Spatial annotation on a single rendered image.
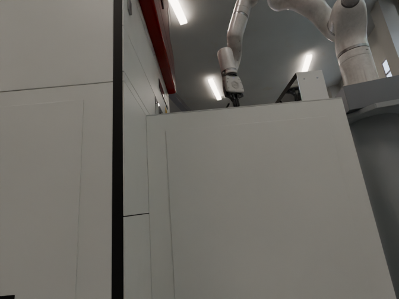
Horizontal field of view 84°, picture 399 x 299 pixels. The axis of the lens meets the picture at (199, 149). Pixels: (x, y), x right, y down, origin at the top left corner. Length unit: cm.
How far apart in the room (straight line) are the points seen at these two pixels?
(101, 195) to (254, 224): 40
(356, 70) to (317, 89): 29
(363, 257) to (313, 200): 19
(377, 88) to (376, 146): 21
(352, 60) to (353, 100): 23
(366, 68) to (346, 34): 18
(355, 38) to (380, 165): 54
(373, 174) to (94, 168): 95
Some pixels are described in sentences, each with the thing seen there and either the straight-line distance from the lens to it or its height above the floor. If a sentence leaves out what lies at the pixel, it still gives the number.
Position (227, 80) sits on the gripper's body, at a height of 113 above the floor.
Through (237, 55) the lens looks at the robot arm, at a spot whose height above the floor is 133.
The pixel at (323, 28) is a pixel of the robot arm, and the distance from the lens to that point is 138.
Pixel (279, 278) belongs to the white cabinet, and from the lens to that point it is 70.
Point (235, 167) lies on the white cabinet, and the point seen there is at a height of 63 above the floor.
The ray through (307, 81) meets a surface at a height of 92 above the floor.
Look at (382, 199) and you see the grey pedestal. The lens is 106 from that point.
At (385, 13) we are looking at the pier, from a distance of 554.
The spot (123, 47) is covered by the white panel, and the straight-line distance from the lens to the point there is 62.
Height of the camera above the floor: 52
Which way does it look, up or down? 14 degrees up
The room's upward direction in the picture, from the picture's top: 5 degrees counter-clockwise
